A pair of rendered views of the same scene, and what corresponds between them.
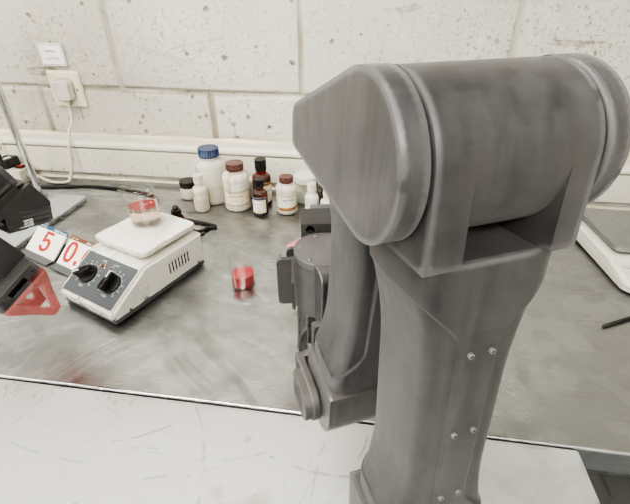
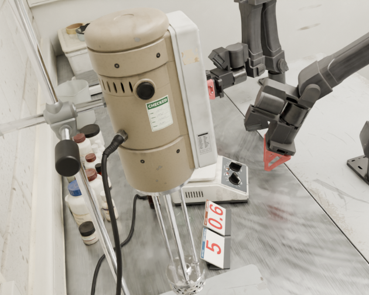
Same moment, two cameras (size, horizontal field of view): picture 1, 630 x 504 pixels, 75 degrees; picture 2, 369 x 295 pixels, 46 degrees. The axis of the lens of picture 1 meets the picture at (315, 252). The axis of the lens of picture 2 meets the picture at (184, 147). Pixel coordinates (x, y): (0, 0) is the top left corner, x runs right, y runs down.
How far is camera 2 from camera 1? 1.51 m
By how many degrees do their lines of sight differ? 85
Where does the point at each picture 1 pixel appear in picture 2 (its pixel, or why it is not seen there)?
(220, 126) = (27, 196)
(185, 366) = (248, 143)
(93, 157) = not seen: outside the picture
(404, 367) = (273, 17)
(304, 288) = (243, 55)
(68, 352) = (272, 175)
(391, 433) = (274, 33)
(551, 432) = not seen: hidden behind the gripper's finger
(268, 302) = not seen: hidden behind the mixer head
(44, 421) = (299, 156)
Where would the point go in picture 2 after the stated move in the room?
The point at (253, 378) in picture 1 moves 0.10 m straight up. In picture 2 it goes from (239, 128) to (236, 102)
